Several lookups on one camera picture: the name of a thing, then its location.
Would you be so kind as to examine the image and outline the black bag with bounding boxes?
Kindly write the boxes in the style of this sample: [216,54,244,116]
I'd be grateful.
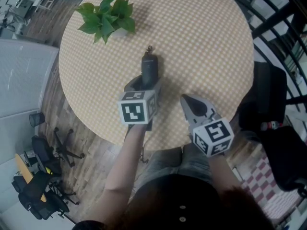
[260,126,307,192]

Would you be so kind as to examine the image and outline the person's grey jeans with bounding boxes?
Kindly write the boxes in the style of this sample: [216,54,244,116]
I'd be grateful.
[134,142,214,189]

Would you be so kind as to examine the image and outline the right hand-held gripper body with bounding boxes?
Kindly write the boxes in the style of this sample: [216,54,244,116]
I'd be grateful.
[189,109,235,157]

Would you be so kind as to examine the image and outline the potted green plant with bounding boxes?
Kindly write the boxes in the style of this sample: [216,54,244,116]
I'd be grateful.
[74,0,136,45]

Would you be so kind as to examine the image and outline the clear plastic bottle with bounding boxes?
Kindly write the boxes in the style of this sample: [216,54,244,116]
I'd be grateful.
[260,121,284,131]

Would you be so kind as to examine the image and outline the white stool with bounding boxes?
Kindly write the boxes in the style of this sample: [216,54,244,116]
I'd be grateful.
[33,0,58,13]

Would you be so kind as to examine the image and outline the orange wooden table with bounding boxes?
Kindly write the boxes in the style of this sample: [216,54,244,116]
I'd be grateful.
[14,153,47,203]

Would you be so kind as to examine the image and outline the black office chair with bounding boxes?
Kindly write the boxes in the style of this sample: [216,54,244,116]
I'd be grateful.
[237,61,288,132]
[12,171,80,221]
[31,127,85,177]

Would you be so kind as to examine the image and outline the cream checked round tablecloth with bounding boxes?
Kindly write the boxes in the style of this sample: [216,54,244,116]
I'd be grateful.
[59,0,255,151]

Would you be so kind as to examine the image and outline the curved black railing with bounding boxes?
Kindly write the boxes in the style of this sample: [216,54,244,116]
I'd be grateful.
[225,0,307,110]

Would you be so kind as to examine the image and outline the dark grey pouch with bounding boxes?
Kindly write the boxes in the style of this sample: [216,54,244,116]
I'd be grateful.
[141,46,159,86]

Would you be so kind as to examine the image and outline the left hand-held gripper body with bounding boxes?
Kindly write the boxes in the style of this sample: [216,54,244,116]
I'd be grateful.
[117,90,158,132]

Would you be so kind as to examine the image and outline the person's right forearm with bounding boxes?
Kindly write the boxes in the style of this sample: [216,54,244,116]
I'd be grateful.
[208,153,243,191]

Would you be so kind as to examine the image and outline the person's black top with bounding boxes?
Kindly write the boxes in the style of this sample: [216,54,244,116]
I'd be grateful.
[71,173,276,230]

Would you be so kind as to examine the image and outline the black mesh wastebasket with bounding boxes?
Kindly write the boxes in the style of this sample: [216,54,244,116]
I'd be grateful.
[29,112,46,128]

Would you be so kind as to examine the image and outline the person's left forearm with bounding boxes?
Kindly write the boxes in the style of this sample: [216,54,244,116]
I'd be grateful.
[95,125,147,225]

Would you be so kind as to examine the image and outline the pink checked tablecloth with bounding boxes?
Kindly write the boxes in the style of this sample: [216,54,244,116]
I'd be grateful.
[231,152,307,225]

